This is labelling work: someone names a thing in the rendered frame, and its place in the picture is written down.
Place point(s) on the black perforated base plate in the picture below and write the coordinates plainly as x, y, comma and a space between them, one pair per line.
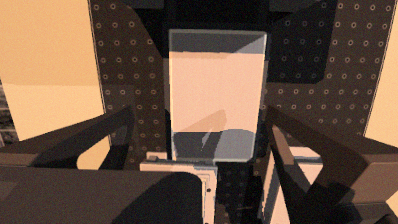
325, 64

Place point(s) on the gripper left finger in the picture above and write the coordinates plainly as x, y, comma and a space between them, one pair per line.
62, 147

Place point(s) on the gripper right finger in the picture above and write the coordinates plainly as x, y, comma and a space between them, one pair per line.
356, 169

